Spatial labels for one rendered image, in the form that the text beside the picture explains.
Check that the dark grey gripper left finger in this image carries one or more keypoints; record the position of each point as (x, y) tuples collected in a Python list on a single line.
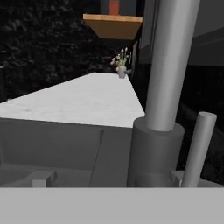
[(43, 178)]

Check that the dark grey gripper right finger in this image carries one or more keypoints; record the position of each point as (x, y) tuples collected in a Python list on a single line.
[(176, 178)]

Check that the grey sink basin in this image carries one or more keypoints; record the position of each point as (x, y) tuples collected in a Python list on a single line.
[(67, 145)]

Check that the grey sink faucet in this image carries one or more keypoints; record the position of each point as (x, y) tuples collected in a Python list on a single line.
[(163, 87)]

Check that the pink flowers in grey vase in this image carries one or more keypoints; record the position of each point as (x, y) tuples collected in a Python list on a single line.
[(122, 65)]

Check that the orange bottle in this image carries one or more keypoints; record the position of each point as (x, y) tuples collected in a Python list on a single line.
[(114, 7)]

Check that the dark grey wall cupboards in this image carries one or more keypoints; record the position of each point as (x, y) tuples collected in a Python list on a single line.
[(208, 35)]

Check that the wooden wall shelf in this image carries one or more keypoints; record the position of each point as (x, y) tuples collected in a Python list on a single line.
[(113, 27)]

